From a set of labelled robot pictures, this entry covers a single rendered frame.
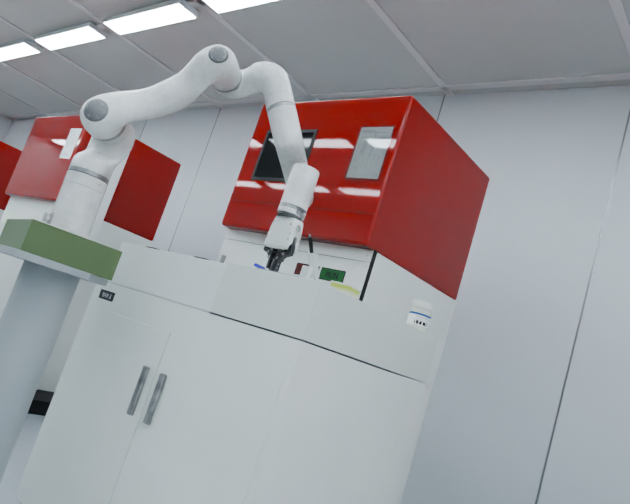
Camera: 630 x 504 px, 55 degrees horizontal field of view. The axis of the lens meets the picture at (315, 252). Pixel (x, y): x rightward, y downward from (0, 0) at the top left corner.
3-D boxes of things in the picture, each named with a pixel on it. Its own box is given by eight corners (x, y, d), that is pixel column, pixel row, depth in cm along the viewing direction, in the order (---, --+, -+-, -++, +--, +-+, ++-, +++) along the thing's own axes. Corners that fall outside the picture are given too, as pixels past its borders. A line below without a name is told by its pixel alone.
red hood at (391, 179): (320, 274, 322) (352, 171, 332) (456, 301, 268) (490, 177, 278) (219, 223, 267) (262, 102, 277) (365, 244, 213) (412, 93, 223)
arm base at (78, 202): (42, 223, 165) (66, 162, 168) (25, 224, 180) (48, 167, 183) (107, 247, 176) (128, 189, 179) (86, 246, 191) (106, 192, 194)
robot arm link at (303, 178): (281, 208, 184) (278, 200, 175) (295, 169, 187) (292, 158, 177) (307, 216, 183) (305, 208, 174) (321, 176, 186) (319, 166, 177)
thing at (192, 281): (130, 288, 208) (144, 250, 211) (234, 320, 172) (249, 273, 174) (106, 281, 201) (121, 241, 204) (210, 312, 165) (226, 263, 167)
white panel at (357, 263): (202, 314, 266) (231, 230, 273) (344, 358, 212) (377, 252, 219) (197, 312, 264) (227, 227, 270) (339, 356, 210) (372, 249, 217)
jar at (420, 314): (411, 331, 195) (419, 303, 196) (430, 336, 190) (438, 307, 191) (400, 326, 189) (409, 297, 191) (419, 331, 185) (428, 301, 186)
